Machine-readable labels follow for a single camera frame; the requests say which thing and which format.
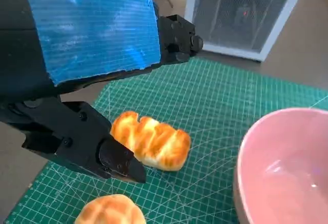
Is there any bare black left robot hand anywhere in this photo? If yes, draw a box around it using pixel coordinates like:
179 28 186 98
0 0 204 184

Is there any long striped toy bread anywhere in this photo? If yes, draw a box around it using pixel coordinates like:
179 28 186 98
110 111 192 171

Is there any round toy bread bun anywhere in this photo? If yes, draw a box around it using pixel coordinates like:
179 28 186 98
74 194 147 224

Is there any pink bowl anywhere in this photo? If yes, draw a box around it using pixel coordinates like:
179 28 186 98
232 108 328 224

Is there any green cutting mat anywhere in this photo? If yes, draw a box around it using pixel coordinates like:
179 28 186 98
4 56 328 224

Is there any white mesh front cabinet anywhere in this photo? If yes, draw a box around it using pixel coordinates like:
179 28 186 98
184 0 322 62

